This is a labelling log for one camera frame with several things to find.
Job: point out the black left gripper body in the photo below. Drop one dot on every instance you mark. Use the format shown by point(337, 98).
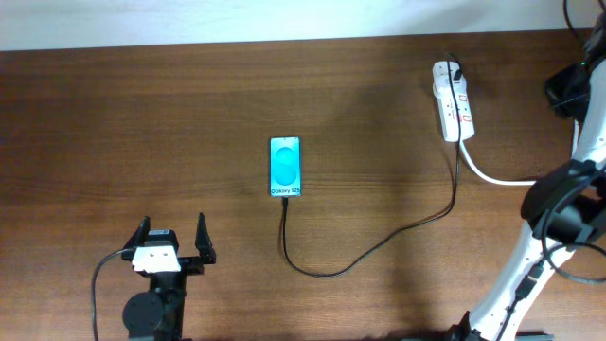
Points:
point(176, 281)

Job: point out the blue Galaxy S25 smartphone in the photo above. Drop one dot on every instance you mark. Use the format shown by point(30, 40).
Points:
point(285, 167)

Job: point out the white power strip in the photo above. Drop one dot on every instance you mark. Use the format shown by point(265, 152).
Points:
point(455, 111)

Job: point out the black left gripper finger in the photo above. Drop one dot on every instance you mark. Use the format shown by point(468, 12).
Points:
point(137, 239)
point(203, 242)

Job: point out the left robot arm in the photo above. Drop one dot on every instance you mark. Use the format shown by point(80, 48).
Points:
point(158, 313)

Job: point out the white charger adapter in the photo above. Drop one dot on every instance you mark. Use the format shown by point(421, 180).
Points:
point(444, 86)

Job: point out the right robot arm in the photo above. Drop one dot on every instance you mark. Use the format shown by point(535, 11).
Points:
point(563, 211)

